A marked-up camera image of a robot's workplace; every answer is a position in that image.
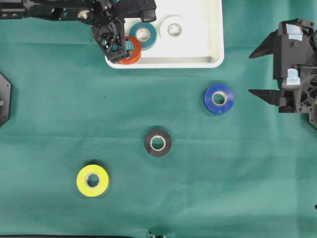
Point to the black tape roll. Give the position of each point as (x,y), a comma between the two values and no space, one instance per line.
(161,134)

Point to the yellow tape roll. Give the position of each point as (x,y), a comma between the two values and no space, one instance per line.
(82,180)

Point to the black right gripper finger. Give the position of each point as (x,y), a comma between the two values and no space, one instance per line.
(267,96)
(265,48)

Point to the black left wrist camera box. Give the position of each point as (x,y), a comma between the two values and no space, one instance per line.
(142,9)

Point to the orange-red tape roll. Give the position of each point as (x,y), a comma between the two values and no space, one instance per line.
(135,53)

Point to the teal tape roll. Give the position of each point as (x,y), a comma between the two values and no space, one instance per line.
(145,33)

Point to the blue tape roll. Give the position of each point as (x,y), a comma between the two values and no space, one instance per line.
(219,98)

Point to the white plastic tray case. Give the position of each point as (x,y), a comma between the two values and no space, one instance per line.
(202,47)

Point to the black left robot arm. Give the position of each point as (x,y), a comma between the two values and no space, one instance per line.
(99,14)

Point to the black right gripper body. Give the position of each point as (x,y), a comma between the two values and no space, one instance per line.
(294,59)

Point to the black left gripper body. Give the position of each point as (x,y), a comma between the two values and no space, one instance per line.
(109,34)

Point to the black clamp at table edge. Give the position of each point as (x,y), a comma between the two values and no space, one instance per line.
(155,235)

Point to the white tape roll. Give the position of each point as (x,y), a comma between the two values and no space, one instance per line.
(174,28)

